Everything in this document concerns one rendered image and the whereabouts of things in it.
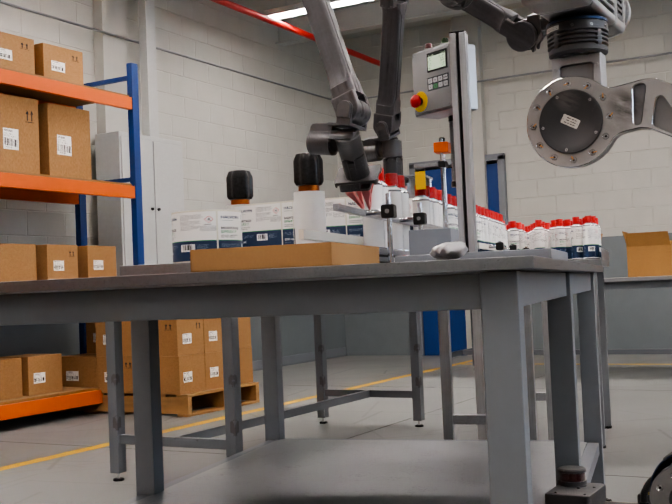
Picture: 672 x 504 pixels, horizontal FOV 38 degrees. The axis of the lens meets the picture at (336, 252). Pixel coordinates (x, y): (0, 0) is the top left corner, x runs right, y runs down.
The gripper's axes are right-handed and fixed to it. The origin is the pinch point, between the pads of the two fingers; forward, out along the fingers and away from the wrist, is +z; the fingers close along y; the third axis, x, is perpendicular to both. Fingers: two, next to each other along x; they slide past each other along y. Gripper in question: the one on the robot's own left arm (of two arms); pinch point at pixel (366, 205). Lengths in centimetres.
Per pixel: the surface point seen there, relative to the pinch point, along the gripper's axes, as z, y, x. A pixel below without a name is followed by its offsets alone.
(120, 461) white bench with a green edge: 167, 161, -62
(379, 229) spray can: 7.5, -1.5, -0.6
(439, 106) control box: 10, -7, -62
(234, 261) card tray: -32, 5, 59
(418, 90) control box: 8, 0, -69
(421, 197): 32, 0, -49
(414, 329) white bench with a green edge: 235, 68, -215
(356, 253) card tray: -23, -13, 48
